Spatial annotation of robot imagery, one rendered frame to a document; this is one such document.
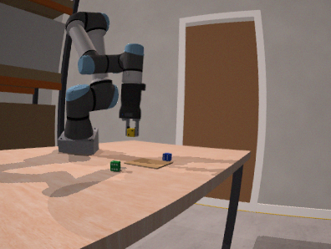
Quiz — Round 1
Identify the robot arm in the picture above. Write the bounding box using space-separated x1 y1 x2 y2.
64 12 144 140

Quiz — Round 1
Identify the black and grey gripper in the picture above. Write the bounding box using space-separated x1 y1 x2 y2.
119 71 145 136

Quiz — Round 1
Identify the green die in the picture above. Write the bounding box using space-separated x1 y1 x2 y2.
110 160 120 171

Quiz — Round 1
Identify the blue die with white pips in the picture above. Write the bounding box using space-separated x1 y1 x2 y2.
162 153 172 161

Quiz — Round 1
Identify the yellow die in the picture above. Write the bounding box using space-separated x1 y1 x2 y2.
127 128 135 137

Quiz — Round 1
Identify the tan flat mat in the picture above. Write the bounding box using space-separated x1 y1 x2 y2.
124 158 173 169

